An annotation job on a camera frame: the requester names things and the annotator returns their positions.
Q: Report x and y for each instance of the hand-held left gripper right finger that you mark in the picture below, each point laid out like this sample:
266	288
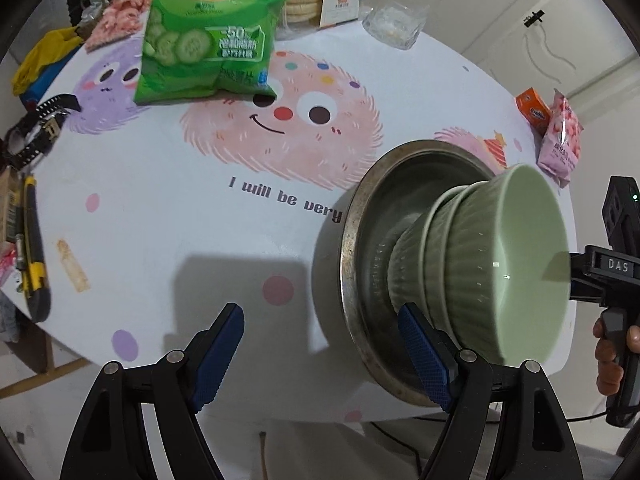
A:
422	355

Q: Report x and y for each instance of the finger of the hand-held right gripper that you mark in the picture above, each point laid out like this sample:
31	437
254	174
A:
577	266
582	294

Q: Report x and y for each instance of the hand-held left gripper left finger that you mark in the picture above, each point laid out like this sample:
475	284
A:
220	350

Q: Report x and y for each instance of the large green ribbed bowl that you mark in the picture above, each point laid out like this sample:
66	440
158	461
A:
500	260

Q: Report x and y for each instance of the small green ribbed bowl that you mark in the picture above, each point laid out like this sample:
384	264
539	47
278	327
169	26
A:
405	270

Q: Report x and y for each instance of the cream ribbed bowl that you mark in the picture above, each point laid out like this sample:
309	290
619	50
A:
429	260

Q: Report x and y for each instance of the large stained steel bowl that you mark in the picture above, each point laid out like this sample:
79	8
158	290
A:
375	240

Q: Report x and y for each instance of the person's right hand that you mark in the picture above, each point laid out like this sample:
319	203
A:
610	370

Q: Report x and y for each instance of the cartoon printed tablecloth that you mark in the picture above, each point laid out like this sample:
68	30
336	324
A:
175	240

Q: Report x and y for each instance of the pink snack bag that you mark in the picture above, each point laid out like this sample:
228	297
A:
562	140

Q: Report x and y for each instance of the orange carton box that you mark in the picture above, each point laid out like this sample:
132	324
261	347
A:
532	107

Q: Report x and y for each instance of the yellow black utility knife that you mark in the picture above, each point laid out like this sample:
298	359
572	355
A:
35	270

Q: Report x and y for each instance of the white panel door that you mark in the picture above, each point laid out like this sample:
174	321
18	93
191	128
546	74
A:
575	50

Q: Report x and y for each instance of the clear plastic container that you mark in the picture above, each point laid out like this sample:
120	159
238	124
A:
395	27

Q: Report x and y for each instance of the green chips bag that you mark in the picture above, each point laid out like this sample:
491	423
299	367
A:
210	35

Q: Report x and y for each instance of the yellow cloth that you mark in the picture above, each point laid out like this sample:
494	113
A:
45	55

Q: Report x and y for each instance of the pink patterned cloth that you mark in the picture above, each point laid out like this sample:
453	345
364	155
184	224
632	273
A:
120	17

